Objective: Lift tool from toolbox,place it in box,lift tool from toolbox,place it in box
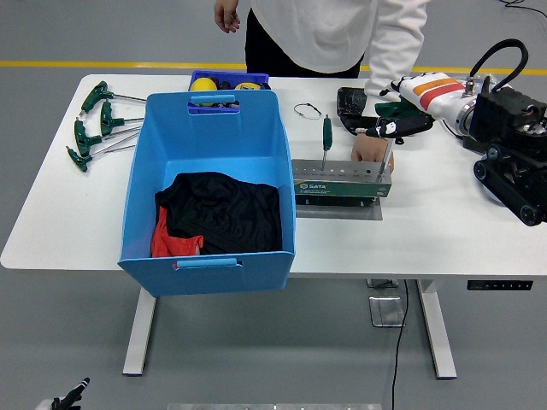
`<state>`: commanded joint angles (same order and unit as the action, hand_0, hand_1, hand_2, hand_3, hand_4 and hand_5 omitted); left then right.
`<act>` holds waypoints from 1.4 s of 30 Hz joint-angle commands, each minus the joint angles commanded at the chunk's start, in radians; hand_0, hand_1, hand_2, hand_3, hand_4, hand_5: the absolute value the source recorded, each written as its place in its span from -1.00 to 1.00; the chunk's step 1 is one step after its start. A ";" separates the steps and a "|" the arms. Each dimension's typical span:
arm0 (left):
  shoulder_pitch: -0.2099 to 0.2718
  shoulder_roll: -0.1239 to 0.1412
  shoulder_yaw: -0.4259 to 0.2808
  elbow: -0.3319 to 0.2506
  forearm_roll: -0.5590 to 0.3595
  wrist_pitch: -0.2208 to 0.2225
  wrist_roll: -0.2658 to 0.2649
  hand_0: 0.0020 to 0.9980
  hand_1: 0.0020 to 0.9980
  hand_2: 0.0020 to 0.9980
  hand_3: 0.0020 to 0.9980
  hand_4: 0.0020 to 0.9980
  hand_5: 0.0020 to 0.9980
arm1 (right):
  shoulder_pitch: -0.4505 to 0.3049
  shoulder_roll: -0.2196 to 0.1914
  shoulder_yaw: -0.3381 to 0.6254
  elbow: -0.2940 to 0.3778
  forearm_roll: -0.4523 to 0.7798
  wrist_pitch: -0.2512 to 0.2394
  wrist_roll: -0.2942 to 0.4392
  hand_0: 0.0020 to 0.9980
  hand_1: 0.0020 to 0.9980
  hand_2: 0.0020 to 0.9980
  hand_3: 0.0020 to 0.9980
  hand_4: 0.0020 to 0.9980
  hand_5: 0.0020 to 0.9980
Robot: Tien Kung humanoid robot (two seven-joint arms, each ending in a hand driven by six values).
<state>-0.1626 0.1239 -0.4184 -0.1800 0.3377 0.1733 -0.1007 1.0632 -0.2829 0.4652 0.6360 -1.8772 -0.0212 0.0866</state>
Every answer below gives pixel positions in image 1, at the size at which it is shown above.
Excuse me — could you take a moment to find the person's right hand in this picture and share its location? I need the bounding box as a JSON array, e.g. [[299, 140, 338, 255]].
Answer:
[[213, 0, 242, 34]]

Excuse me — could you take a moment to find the person's left hand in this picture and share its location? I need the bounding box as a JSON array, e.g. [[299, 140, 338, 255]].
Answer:
[[350, 134, 395, 174]]

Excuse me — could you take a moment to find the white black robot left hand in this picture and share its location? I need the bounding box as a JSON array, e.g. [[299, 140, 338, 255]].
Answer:
[[36, 377, 91, 410]]

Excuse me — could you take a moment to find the thin green T-handle wrench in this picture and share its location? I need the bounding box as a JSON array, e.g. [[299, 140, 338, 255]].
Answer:
[[321, 114, 333, 173]]

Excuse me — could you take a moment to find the green grey wrench holder stand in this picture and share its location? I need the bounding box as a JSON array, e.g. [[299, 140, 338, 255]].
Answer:
[[291, 158, 393, 222]]

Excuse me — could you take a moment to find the large green T-handle wrench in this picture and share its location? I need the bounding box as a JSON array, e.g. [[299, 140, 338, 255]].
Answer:
[[374, 101, 425, 177]]

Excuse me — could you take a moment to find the large blue plastic box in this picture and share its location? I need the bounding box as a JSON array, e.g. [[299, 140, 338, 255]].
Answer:
[[117, 89, 297, 299]]

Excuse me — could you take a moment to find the black plastic tray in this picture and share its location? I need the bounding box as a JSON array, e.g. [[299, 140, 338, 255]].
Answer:
[[336, 86, 405, 145]]

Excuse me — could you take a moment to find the small dark blue bin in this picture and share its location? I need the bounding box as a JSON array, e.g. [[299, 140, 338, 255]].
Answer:
[[187, 70, 271, 116]]

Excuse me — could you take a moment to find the yellow ball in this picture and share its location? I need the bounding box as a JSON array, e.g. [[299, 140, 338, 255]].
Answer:
[[190, 77, 220, 93]]

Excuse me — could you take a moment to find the white table leg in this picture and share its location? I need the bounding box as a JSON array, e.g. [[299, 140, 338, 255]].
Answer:
[[122, 286, 158, 377], [416, 279, 458, 380]]

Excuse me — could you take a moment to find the person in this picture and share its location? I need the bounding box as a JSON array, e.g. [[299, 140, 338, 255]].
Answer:
[[213, 0, 431, 174]]

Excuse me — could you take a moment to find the black cloth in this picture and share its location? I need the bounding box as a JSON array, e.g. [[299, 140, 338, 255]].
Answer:
[[154, 171, 284, 256]]

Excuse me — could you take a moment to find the metal floor plate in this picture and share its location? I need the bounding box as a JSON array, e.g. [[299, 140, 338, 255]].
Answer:
[[368, 296, 406, 328]]

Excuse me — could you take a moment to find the orange cloth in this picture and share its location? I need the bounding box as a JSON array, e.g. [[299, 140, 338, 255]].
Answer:
[[150, 206, 205, 259]]

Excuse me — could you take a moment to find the black table control panel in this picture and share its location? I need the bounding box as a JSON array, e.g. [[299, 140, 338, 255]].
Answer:
[[466, 279, 534, 291]]

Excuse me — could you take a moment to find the thin wire loop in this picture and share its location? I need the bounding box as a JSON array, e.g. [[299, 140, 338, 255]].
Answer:
[[293, 103, 323, 123]]

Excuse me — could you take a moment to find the green T-handle hex wrench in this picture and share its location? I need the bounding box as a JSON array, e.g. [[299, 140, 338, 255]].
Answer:
[[79, 80, 148, 115], [73, 118, 143, 157], [65, 143, 138, 173], [99, 101, 145, 138]]

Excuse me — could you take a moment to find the black looped cable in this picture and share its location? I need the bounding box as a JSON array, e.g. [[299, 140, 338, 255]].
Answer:
[[497, 0, 547, 21]]

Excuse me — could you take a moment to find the black floor cable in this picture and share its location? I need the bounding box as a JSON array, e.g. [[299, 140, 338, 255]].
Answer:
[[391, 279, 410, 410]]

